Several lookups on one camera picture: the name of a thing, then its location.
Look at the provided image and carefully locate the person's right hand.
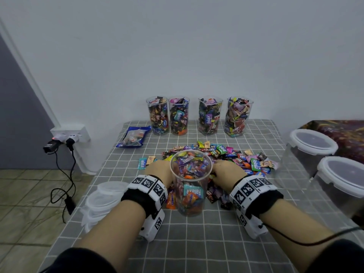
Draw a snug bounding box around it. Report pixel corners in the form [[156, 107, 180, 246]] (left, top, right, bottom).
[[210, 160, 248, 194]]

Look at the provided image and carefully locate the person's left hand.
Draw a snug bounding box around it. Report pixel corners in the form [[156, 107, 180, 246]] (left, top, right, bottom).
[[145, 159, 174, 188]]

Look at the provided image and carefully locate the pile of colourful candies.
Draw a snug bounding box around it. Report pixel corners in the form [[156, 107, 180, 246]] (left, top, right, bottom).
[[138, 141, 281, 209]]

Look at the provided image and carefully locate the small transparent plastic jar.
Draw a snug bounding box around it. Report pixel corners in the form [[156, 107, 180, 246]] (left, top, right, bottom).
[[198, 97, 223, 135], [224, 97, 254, 138], [146, 96, 170, 135]]

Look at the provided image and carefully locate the tall transparent plastic jar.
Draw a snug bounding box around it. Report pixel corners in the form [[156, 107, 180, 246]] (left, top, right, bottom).
[[169, 97, 191, 136]]

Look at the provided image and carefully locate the person's right forearm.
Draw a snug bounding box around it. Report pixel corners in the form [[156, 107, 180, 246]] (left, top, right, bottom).
[[264, 199, 348, 271]]

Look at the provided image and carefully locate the person's left forearm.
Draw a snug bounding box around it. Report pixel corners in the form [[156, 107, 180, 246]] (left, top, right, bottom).
[[77, 200, 146, 271]]

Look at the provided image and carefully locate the black marker-tagged left wristband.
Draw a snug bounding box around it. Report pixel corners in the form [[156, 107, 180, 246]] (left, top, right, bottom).
[[121, 174, 168, 218]]

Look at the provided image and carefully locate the black marker-tagged wristband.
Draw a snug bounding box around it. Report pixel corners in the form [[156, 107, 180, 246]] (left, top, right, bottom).
[[229, 174, 284, 218], [121, 174, 168, 218]]

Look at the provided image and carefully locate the black marker-tagged right wristband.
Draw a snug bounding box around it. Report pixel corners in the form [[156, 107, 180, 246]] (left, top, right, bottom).
[[229, 174, 284, 218]]

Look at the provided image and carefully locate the blue snack packet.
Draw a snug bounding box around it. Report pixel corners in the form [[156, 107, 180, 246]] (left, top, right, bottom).
[[116, 126, 152, 148]]

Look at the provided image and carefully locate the black power plug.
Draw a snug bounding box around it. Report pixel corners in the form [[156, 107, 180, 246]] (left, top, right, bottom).
[[42, 138, 76, 154]]

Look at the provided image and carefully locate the dark patterned cloth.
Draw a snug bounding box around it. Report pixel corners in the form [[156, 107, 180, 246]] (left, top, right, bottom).
[[300, 120, 364, 164]]

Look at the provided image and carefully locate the grey door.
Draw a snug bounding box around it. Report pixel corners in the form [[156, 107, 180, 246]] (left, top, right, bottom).
[[0, 34, 59, 170]]

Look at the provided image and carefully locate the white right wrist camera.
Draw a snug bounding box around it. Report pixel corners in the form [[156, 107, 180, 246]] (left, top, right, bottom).
[[236, 210, 268, 239]]

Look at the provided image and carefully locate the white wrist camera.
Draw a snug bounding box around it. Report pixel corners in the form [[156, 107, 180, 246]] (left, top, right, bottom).
[[236, 210, 268, 239], [139, 209, 166, 242]]

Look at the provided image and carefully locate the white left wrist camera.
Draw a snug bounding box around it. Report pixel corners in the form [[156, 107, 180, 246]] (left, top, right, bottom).
[[139, 209, 166, 242]]

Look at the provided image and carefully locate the black power cable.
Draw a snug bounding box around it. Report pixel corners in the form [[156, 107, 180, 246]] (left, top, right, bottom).
[[50, 146, 77, 215]]

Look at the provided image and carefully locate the white wall socket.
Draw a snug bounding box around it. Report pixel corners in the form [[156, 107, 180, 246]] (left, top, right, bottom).
[[50, 126, 91, 142]]

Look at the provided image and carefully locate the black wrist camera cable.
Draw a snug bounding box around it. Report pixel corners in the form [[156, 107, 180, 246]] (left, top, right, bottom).
[[264, 221, 362, 247]]

